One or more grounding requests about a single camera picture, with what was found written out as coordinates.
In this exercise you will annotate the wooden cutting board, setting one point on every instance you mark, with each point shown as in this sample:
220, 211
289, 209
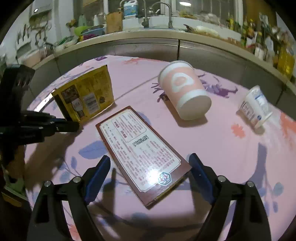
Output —
114, 22

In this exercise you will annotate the yellow oil bottle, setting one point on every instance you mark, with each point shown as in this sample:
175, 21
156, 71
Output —
286, 61

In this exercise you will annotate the white yogurt cup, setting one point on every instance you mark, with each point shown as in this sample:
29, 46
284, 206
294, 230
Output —
255, 107

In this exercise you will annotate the yellow snack bag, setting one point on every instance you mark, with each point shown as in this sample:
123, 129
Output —
85, 96

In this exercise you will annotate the pink paper cup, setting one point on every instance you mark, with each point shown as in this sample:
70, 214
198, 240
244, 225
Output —
185, 90

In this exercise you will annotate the blue detergent bottle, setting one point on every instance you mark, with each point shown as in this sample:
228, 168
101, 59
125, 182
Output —
130, 9

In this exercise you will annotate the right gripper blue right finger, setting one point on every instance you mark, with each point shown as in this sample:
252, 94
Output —
204, 177

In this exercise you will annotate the steel kitchen faucet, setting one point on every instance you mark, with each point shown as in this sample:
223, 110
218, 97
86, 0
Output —
149, 11

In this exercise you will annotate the brown paper box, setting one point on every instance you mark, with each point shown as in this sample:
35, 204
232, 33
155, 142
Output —
149, 164

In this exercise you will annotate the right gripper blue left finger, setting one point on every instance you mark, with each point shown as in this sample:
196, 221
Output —
94, 178

